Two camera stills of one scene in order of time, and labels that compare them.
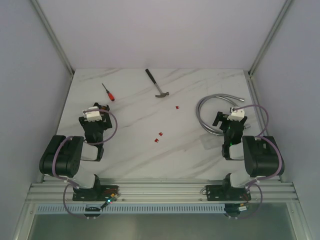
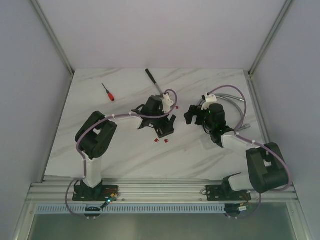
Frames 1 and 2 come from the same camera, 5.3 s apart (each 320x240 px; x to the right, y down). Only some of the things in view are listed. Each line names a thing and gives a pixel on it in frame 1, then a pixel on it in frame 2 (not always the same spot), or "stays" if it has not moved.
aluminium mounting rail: (48, 190) stays
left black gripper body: (106, 119) -> (163, 125)
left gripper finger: (107, 108) -> (171, 121)
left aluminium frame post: (53, 36) stays
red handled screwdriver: (110, 95) stays
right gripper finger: (218, 118) -> (192, 111)
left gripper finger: (96, 104) -> (164, 130)
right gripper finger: (243, 121) -> (188, 118)
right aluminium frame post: (268, 39) stays
